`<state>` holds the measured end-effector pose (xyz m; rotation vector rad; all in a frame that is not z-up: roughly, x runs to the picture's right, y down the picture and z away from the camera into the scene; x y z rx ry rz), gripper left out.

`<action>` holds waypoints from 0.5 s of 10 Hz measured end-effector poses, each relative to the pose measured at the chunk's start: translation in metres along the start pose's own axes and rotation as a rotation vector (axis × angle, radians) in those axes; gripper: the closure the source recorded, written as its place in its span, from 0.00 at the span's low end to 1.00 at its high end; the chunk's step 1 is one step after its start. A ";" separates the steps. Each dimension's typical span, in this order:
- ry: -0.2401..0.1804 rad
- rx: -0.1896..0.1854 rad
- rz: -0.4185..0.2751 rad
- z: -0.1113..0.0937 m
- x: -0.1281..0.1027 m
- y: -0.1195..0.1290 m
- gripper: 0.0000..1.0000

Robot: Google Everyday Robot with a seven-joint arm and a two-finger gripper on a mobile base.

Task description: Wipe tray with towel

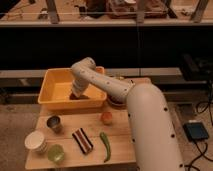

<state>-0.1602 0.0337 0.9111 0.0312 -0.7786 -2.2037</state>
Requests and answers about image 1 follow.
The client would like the dark brown towel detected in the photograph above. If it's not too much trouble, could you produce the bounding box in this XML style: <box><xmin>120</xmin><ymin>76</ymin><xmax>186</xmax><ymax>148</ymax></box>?
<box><xmin>69</xmin><ymin>93</ymin><xmax>89</xmax><ymax>100</ymax></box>

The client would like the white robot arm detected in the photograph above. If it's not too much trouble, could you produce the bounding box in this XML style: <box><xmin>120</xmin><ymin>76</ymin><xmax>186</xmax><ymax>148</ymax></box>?
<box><xmin>71</xmin><ymin>57</ymin><xmax>185</xmax><ymax>171</ymax></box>

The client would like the yellow plastic tray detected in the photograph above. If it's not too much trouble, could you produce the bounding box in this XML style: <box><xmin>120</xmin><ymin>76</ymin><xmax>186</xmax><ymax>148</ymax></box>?
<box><xmin>38</xmin><ymin>68</ymin><xmax>107</xmax><ymax>110</ymax></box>

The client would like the brown bowl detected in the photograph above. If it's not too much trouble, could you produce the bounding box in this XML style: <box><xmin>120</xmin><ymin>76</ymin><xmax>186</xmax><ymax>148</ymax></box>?
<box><xmin>107</xmin><ymin>96</ymin><xmax>125</xmax><ymax>107</ymax></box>

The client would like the orange fruit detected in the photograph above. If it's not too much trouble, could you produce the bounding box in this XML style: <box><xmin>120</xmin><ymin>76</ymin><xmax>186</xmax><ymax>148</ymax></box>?
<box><xmin>100</xmin><ymin>112</ymin><xmax>113</xmax><ymax>125</ymax></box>

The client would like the green chili pepper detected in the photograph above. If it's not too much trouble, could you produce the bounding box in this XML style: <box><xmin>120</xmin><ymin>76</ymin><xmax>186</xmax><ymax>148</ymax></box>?
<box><xmin>99</xmin><ymin>132</ymin><xmax>111</xmax><ymax>163</ymax></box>

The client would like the wooden table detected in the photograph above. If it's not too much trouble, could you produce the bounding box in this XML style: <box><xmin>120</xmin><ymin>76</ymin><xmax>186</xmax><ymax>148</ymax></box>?
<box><xmin>25</xmin><ymin>101</ymin><xmax>136</xmax><ymax>170</ymax></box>

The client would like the metal cup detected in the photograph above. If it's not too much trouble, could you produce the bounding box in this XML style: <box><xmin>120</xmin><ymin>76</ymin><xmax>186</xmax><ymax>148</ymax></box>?
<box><xmin>46</xmin><ymin>115</ymin><xmax>62</xmax><ymax>134</ymax></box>

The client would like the green plastic cup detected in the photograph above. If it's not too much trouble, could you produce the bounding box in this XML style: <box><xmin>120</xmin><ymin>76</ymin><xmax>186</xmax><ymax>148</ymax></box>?
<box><xmin>47</xmin><ymin>144</ymin><xmax>65</xmax><ymax>164</ymax></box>

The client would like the white paper cup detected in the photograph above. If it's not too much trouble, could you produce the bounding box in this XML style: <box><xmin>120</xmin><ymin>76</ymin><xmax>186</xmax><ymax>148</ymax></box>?
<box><xmin>24</xmin><ymin>131</ymin><xmax>47</xmax><ymax>154</ymax></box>

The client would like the black box on floor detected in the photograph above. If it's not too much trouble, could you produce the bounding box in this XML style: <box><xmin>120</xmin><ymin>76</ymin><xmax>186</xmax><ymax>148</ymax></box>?
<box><xmin>183</xmin><ymin>122</ymin><xmax>209</xmax><ymax>142</ymax></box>

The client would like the black cable on floor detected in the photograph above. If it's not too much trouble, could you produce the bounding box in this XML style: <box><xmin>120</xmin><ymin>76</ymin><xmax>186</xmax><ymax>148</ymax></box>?
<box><xmin>185</xmin><ymin>99</ymin><xmax>213</xmax><ymax>171</ymax></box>

